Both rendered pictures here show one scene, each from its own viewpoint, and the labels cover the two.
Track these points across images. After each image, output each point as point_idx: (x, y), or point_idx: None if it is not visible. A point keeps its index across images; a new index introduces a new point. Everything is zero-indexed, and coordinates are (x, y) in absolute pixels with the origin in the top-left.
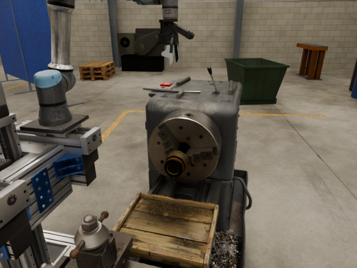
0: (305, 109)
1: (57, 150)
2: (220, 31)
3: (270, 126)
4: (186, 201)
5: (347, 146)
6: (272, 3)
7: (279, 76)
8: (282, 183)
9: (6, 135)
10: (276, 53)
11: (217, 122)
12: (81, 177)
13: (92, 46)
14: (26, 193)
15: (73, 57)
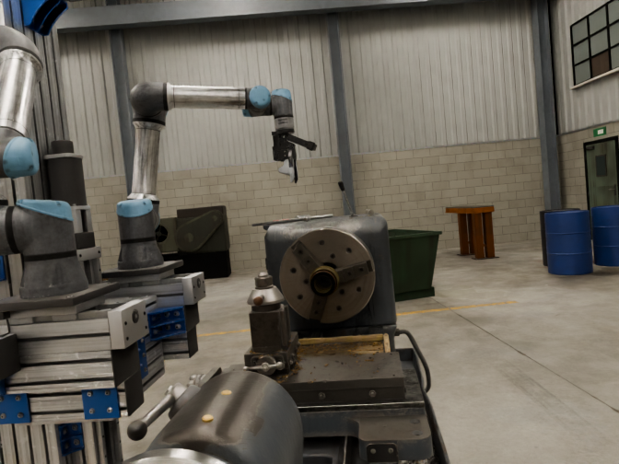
0: (483, 297)
1: (151, 299)
2: (320, 203)
3: (434, 326)
4: (343, 337)
5: (561, 334)
6: (394, 154)
7: (430, 249)
8: (473, 394)
9: (88, 274)
10: (417, 227)
11: (363, 240)
12: (181, 343)
13: None
14: (145, 317)
15: None
